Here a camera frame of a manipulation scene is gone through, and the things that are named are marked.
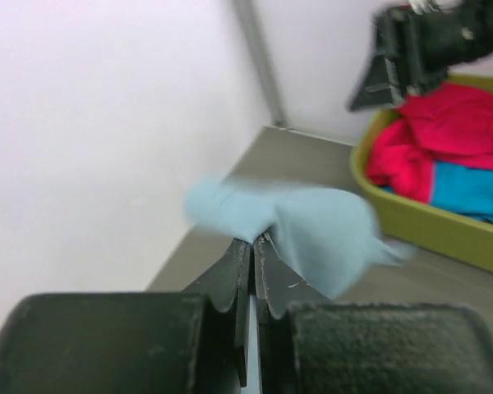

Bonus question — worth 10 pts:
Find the red t shirt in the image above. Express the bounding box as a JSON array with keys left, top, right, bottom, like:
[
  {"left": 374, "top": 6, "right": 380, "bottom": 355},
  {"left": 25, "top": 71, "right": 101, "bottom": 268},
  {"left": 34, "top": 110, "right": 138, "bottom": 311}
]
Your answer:
[{"left": 366, "top": 83, "right": 493, "bottom": 203}]

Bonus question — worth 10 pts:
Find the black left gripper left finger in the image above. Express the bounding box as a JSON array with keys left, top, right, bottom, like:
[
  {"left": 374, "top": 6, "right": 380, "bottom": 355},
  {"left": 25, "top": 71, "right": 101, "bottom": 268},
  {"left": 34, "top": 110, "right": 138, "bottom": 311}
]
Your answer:
[{"left": 0, "top": 241, "right": 251, "bottom": 393}]

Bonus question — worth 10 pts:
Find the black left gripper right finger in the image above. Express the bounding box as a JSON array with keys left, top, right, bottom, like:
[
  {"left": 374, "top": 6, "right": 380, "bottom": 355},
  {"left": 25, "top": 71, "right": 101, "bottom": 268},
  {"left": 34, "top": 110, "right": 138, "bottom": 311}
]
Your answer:
[{"left": 252, "top": 234, "right": 493, "bottom": 393}]

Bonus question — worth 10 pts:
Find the bright blue t shirt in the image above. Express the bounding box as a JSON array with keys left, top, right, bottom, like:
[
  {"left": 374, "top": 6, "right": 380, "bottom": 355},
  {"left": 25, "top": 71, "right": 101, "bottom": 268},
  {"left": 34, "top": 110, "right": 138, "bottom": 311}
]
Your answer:
[{"left": 366, "top": 162, "right": 493, "bottom": 223}]

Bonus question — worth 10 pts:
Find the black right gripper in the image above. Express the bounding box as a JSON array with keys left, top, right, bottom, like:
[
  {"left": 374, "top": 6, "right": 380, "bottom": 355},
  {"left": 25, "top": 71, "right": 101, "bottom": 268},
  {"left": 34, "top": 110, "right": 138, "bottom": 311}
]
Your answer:
[{"left": 347, "top": 1, "right": 493, "bottom": 112}]

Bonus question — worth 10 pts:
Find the olive green plastic bin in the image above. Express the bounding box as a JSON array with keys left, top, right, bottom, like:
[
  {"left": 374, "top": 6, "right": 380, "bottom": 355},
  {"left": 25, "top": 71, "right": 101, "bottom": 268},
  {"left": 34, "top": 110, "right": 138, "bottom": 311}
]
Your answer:
[{"left": 349, "top": 72, "right": 493, "bottom": 281}]

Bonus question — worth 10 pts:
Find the light blue t shirt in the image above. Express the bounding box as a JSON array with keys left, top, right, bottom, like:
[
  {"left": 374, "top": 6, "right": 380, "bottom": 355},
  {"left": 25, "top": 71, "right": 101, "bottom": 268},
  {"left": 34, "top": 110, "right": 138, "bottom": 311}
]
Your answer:
[{"left": 184, "top": 177, "right": 416, "bottom": 299}]

